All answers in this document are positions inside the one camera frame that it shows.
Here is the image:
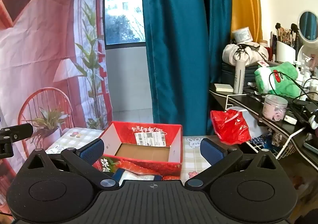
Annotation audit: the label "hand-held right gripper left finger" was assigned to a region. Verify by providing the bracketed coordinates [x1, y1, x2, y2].
[23, 139, 120, 192]

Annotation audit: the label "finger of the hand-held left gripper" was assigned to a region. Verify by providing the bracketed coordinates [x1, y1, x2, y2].
[0, 140, 15, 159]
[0, 123, 34, 143]

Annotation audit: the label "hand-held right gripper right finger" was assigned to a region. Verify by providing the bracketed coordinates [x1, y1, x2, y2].
[185, 138, 284, 192]

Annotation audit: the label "red strawberry print cardboard box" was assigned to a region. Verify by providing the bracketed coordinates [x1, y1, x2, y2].
[92, 121, 183, 181]

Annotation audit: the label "blue bread packet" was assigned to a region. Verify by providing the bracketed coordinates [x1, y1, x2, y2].
[111, 167, 163, 187]

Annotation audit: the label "checked rabbit print tablecloth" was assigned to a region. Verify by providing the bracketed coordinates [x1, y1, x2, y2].
[46, 127, 214, 185]

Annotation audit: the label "red plastic bag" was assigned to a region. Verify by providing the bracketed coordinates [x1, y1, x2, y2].
[210, 109, 251, 144]

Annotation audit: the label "patterned dark cloth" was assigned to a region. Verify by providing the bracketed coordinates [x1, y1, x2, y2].
[248, 132, 289, 151]

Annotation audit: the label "dark desk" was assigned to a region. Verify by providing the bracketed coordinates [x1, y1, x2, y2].
[209, 83, 318, 190]

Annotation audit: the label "pale sticky note pad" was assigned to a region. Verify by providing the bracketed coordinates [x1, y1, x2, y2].
[214, 83, 234, 94]

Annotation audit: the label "clear plastic jar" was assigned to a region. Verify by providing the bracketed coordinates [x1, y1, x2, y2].
[263, 94, 289, 122]

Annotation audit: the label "dark zip case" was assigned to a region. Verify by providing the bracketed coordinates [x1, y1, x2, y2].
[221, 62, 261, 88]

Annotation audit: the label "white spray bottle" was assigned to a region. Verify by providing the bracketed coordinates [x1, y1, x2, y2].
[234, 59, 246, 95]

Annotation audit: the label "white charger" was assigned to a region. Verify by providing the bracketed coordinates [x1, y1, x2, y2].
[284, 115, 299, 125]

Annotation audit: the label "black electronic device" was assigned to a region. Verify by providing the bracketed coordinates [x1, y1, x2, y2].
[286, 100, 318, 119]

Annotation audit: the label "green plush toy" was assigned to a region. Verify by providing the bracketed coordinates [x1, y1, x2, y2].
[254, 62, 302, 98]

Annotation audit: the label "teal curtain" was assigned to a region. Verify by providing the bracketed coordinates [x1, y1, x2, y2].
[139, 0, 233, 137]

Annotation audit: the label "small white bottles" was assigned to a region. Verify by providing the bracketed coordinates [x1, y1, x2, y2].
[296, 64, 315, 85]

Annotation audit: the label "white brush holder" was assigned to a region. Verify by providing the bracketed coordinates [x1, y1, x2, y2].
[276, 40, 297, 63]

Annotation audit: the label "window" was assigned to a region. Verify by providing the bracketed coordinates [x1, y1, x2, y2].
[103, 0, 147, 49]

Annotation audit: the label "bunch of makeup brushes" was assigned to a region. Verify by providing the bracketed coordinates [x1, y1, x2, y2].
[272, 23, 300, 49]

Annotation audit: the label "round white vanity mirror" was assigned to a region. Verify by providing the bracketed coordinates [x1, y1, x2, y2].
[296, 10, 318, 65]

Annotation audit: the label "white wire basket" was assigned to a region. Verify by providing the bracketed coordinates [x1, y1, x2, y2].
[225, 93, 307, 160]

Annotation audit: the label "printed wall tapestry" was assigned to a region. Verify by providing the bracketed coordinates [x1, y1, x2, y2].
[0, 0, 113, 217]

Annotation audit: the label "white drawstring bag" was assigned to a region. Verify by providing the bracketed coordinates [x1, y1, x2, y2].
[222, 43, 269, 67]

